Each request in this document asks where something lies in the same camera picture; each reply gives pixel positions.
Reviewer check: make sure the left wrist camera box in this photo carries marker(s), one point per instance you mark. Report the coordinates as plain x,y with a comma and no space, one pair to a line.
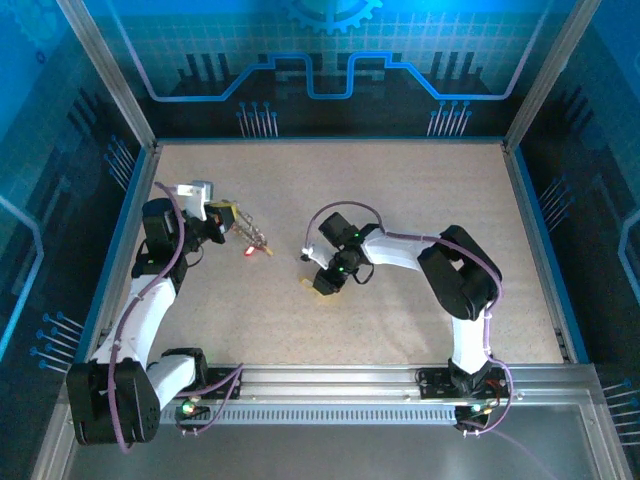
197,195

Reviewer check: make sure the brass key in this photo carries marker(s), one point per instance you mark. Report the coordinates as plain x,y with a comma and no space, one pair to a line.
267,250

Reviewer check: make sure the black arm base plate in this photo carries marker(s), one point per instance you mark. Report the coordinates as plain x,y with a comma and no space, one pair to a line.
220,377
432,385

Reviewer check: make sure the control board with lights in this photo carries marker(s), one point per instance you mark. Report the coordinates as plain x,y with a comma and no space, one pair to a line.
472,412
192,410

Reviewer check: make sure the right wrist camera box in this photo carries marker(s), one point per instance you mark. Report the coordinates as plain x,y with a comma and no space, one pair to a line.
314,254

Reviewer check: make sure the aluminium side rail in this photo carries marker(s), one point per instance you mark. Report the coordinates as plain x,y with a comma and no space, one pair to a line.
144,175
531,225

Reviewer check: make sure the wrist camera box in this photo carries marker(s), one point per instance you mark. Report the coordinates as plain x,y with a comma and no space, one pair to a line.
314,254
197,195

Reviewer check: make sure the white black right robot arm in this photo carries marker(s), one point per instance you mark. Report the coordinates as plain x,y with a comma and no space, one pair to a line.
395,252

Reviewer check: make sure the steel front plate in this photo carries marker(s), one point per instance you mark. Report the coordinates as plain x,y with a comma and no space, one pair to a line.
325,450

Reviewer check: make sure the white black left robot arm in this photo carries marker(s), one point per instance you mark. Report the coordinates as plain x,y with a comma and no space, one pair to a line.
145,320

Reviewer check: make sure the aluminium frame post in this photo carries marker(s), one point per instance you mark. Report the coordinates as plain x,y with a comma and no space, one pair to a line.
111,75
547,75

